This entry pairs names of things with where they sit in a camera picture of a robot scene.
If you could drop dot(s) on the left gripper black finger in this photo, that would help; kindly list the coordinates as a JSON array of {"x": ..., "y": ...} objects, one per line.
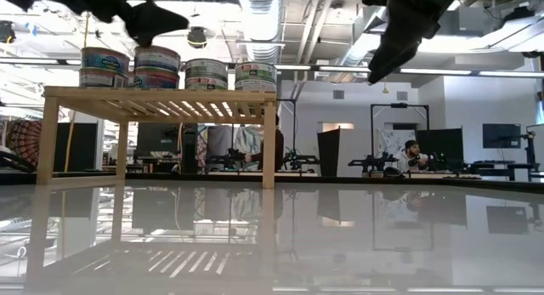
[{"x": 151, "y": 23}]

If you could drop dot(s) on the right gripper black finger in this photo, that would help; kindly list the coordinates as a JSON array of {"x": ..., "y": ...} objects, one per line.
[{"x": 404, "y": 35}]

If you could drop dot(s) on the black background robot arm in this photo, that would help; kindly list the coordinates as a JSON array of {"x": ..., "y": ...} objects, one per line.
[
  {"x": 299, "y": 160},
  {"x": 370, "y": 163},
  {"x": 229, "y": 160}
]

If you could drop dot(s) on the wooden slatted shelf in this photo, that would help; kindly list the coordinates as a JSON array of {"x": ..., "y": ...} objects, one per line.
[{"x": 153, "y": 95}]

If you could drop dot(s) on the long ceiling light strip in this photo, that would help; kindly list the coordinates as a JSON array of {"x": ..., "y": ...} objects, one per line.
[
  {"x": 510, "y": 74},
  {"x": 433, "y": 71},
  {"x": 293, "y": 67},
  {"x": 344, "y": 69}
]

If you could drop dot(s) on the round ceiling fixture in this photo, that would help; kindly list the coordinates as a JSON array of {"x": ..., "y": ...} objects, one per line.
[{"x": 338, "y": 10}]

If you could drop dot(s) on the black ceiling device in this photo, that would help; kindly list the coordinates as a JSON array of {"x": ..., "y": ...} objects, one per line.
[{"x": 6, "y": 31}]

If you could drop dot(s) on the black partition screen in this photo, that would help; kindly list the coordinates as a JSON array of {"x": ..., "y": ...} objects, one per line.
[{"x": 440, "y": 144}]

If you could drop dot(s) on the black background monitor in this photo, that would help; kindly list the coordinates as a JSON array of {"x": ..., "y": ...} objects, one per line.
[{"x": 155, "y": 137}]

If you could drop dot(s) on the person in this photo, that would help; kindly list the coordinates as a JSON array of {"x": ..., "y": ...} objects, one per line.
[
  {"x": 410, "y": 152},
  {"x": 279, "y": 146}
]

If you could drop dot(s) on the black standing panel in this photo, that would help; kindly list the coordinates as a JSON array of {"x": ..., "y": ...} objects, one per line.
[{"x": 329, "y": 152}]

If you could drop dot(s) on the black background table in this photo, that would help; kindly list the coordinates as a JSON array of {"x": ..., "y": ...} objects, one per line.
[{"x": 497, "y": 165}]

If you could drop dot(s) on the patterned red tapestry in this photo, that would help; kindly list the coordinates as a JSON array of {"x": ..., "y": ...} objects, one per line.
[{"x": 25, "y": 140}]

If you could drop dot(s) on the black tripod stand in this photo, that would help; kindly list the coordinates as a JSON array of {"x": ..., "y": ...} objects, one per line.
[{"x": 530, "y": 146}]

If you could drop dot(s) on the silver spiral air duct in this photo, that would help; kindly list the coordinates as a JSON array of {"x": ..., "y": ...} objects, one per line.
[
  {"x": 261, "y": 27},
  {"x": 361, "y": 44}
]

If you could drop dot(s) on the black overhead camera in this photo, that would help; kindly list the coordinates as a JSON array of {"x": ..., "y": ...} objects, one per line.
[{"x": 196, "y": 36}]

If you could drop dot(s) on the grey wall vent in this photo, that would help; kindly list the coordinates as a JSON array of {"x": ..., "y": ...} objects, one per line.
[
  {"x": 401, "y": 95},
  {"x": 338, "y": 94}
]

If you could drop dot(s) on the black rectangular frame stand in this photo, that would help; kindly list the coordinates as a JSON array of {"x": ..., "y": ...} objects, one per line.
[{"x": 399, "y": 105}]

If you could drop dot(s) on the white wall poster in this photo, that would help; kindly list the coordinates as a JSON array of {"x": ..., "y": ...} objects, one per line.
[{"x": 393, "y": 137}]

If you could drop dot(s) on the dark wall monitor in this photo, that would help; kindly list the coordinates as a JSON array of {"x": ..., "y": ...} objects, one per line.
[{"x": 501, "y": 135}]

